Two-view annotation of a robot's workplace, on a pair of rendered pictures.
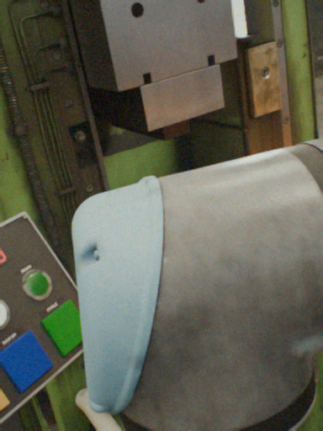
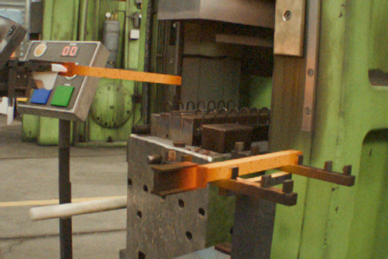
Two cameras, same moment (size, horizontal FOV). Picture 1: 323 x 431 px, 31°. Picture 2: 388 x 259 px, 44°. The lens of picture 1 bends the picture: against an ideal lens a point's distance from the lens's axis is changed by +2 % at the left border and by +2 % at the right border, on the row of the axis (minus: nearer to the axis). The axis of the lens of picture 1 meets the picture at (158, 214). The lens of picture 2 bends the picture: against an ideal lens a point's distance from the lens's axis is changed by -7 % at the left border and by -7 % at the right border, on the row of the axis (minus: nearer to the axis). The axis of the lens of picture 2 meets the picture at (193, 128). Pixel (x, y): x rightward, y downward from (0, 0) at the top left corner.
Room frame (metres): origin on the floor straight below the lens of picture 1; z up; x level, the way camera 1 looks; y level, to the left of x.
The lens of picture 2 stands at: (0.93, -1.57, 1.17)
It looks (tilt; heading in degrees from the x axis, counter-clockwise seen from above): 8 degrees down; 76
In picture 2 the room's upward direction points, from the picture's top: 3 degrees clockwise
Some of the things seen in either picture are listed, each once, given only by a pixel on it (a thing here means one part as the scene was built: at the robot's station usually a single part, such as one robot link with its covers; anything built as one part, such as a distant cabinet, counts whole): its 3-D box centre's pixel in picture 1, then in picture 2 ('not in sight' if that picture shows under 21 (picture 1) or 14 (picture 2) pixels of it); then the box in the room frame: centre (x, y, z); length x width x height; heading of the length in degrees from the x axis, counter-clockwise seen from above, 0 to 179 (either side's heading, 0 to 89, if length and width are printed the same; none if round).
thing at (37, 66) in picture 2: not in sight; (32, 66); (0.85, -0.44, 1.13); 0.09 x 0.05 x 0.02; 23
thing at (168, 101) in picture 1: (139, 91); (230, 10); (1.43, -0.01, 1.32); 0.42 x 0.20 x 0.10; 26
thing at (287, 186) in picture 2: not in sight; (310, 174); (1.36, -0.76, 0.97); 0.23 x 0.06 x 0.02; 30
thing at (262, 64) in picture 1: (263, 80); (289, 23); (1.49, -0.33, 1.27); 0.09 x 0.02 x 0.17; 116
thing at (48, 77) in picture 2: not in sight; (49, 77); (0.89, -0.41, 1.11); 0.09 x 0.03 x 0.06; 23
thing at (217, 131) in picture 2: not in sight; (227, 138); (1.37, -0.24, 0.95); 0.12 x 0.08 x 0.06; 26
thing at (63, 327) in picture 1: (65, 327); (63, 96); (0.92, 0.21, 1.01); 0.07 x 0.05 x 0.07; 141
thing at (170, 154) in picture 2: not in sight; (215, 152); (1.24, -0.55, 0.97); 0.23 x 0.06 x 0.02; 30
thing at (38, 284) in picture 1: (37, 284); not in sight; (0.95, 0.24, 1.09); 0.05 x 0.03 x 0.04; 116
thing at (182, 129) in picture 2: not in sight; (223, 122); (1.43, -0.01, 0.96); 0.42 x 0.20 x 0.09; 26
